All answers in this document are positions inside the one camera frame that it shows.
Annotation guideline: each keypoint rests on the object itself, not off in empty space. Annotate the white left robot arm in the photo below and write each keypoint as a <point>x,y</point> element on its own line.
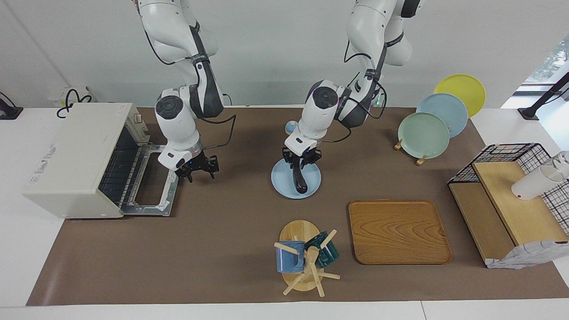
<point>378,26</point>

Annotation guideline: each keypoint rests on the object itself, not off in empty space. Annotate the clear glass cup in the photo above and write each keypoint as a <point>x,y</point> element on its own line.
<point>561,162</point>

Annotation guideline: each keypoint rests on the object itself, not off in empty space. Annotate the white cup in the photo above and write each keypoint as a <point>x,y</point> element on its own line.
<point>533,184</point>

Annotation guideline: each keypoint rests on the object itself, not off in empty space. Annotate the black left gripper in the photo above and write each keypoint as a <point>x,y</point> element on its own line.
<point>302,155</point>

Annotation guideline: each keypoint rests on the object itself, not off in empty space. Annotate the window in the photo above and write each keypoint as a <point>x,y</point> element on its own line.
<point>553,60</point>

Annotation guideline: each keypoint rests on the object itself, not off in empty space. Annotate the small blue jar wooden lid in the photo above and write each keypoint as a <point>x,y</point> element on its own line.
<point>291,128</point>

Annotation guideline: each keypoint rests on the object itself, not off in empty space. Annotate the pale green plate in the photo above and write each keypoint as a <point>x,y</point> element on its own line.
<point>422,135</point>

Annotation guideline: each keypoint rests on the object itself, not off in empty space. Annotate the wooden plate rack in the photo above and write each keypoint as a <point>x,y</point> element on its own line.
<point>421,161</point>

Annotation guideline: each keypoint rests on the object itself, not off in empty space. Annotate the dark green mug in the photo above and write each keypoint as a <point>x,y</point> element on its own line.
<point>326,253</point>

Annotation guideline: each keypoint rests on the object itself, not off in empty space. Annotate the wooden shelf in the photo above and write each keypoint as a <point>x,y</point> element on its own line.
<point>524,213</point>

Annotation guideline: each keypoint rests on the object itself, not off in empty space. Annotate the rectangular wooden tray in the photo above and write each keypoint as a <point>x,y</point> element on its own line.
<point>400,231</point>

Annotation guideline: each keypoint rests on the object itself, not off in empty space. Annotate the marble patterned panel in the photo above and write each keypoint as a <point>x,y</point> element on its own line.
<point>524,255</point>

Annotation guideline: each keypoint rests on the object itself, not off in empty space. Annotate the yellow plate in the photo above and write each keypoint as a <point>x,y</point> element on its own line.
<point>464,89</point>

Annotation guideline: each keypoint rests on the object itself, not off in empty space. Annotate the wooden mug tree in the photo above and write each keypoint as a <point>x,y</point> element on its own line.
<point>298,231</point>

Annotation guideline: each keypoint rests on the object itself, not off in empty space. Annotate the light blue racked plate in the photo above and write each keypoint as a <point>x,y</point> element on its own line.
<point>449,106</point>

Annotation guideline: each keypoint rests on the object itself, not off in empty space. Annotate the black device at table edge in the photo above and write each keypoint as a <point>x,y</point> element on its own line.
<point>9,113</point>

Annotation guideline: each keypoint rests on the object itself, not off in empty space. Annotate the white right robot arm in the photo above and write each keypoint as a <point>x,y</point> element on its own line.
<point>178,120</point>

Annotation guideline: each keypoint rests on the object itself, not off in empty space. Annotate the beige toaster oven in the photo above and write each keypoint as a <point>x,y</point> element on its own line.
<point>75,151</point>

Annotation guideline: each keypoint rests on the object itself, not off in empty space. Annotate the blue mug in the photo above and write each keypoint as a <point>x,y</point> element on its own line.
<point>289,262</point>

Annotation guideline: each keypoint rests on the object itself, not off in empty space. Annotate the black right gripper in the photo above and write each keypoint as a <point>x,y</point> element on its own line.
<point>198,162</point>

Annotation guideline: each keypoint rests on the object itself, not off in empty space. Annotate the brown table mat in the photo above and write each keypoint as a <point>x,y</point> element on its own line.
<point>222,222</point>

